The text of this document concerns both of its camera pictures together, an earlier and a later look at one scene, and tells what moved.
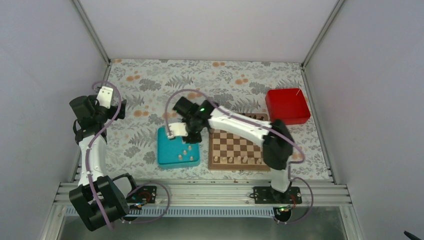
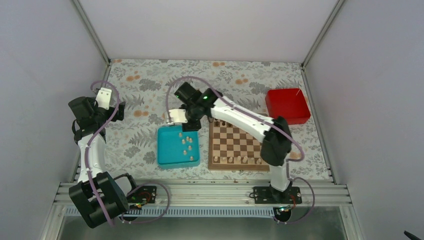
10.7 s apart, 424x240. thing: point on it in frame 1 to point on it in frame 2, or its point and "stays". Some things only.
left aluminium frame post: [88, 26] stays
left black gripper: [122, 114] stays
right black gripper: [196, 138] to [195, 126]
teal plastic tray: [172, 154] stays
